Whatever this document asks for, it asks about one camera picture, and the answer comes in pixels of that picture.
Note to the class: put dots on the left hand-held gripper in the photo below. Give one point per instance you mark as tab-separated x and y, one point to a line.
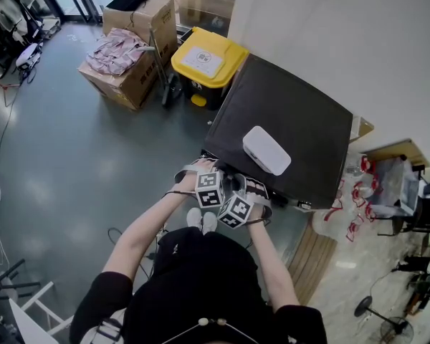
210	189

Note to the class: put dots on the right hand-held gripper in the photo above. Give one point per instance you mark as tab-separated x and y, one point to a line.
236	210

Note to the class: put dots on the person's left forearm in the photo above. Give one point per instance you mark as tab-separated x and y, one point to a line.
147	228

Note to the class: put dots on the person's right forearm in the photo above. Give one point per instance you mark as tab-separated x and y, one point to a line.
272	263

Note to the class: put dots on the black washing machine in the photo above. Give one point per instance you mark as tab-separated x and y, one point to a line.
290	120

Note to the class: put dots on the person's left hand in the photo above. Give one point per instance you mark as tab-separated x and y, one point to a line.
204	165

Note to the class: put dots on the person's right hand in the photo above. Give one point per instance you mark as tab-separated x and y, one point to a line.
256	190

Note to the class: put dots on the person's white shoes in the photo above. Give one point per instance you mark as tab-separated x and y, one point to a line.
201	219

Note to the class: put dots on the white rectangular box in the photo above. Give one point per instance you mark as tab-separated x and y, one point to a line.
267	149

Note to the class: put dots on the person's black clothing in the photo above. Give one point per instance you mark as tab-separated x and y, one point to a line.
200	285

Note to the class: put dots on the wooden slat board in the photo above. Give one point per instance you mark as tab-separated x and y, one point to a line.
311	260

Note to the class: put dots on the metal hand trolley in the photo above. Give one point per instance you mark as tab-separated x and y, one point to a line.
166	81

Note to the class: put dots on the clear red-print plastic bags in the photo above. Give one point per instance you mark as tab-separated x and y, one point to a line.
362	195

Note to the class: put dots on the yellow-lid black trash bin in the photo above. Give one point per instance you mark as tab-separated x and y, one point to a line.
208	59

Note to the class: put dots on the low wide cardboard box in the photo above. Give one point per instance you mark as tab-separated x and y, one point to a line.
129	84

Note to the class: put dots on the flat cardboard piece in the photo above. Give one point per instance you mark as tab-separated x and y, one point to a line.
362	127

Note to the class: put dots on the pink patterned cloth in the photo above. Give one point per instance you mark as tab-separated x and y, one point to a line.
114	52

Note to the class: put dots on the wooden table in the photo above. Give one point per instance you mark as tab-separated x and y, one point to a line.
397	151

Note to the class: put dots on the tall cardboard box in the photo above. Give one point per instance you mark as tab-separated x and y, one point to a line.
157	20

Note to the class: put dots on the black chair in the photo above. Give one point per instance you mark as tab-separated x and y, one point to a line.
426	210

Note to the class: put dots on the black floor fan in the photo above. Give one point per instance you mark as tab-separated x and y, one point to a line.
394	326

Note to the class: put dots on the black floor stand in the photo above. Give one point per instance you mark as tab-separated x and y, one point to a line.
10	283

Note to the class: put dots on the white floor device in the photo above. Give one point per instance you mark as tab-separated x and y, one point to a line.
28	56

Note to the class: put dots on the red tripod stand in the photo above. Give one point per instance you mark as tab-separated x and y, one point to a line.
1	84

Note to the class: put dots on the clothes rack with grey garments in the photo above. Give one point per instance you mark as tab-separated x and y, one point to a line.
10	5

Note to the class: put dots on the white metal frame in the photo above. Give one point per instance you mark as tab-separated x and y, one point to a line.
32	317

